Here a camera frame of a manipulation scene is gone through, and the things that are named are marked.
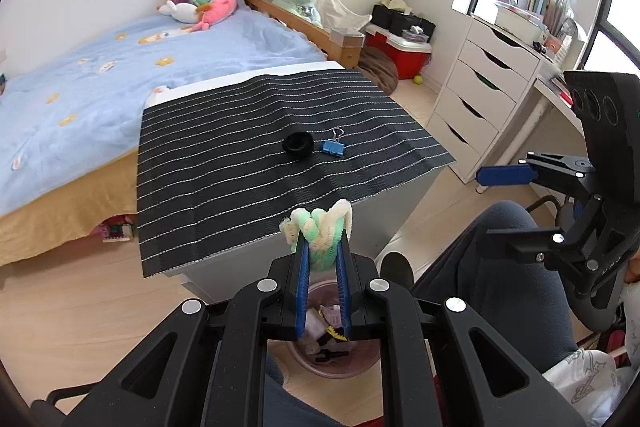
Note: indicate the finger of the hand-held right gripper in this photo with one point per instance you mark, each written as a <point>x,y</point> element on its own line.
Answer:
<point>525,239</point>
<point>505,175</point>

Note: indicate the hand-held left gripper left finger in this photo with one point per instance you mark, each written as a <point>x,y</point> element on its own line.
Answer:
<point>301,287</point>

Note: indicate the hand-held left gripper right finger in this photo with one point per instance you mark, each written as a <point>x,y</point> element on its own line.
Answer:
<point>342,287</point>

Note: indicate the green and cream pipe cleaner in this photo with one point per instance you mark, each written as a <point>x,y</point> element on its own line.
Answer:
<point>320,227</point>

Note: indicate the pink trash bin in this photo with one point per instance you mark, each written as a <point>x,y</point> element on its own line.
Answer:
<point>345,366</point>

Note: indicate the person's right hand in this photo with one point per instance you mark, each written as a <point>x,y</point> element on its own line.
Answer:
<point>634,267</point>

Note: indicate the black office chair armrest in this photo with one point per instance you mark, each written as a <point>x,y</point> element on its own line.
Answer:
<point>70,396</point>
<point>545,207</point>

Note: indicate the crumpled white tissue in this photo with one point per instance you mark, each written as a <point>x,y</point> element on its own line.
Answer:
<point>312,324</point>

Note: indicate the black right shoe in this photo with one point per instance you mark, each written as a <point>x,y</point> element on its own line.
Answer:
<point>397,269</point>

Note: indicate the person's right leg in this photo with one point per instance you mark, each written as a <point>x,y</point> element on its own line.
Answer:
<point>490,287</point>

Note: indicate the person's leg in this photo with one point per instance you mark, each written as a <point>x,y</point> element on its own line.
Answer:
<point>490,287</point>
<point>290,402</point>

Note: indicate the white desk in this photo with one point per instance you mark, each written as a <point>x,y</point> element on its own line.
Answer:
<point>555,102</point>

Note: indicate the white drawer cabinet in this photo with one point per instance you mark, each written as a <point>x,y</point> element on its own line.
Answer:
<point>475,97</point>

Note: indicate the person's left leg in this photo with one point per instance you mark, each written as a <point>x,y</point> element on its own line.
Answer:
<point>290,402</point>

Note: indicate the blue binder clip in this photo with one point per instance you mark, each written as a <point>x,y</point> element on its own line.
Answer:
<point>332,148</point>

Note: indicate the white basket of books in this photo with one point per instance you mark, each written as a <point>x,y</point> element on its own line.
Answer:
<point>530,14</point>

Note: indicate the black striped table mat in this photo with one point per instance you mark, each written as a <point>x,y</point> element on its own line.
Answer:
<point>280,132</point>

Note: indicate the red cooler box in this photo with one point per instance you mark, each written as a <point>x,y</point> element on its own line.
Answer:
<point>400,57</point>

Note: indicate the brown cushion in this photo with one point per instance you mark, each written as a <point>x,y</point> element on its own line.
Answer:
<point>380,69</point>

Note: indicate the black storage bag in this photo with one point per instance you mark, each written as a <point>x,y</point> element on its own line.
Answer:
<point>395,22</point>

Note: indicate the colourful toy blocks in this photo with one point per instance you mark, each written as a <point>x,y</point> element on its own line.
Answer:
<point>117,229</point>

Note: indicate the cream hat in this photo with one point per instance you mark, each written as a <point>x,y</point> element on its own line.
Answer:
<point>397,5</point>

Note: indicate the clear corner guard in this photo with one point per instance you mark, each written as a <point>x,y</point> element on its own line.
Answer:
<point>346,38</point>

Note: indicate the cream folding chair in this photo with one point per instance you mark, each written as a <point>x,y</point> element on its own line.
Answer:
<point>345,9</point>

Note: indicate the tan mattress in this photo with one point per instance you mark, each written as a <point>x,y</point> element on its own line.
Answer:
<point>60,227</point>

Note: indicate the blue printed blanket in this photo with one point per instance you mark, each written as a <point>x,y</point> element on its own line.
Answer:
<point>100,82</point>

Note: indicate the pink whale plush toy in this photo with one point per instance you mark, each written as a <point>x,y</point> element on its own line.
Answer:
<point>217,9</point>

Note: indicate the white rabbit plush toy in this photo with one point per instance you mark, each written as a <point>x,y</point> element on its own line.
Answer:
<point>177,12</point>

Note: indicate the wooden bed frame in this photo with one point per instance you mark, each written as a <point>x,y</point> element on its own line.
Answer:
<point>300,32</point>

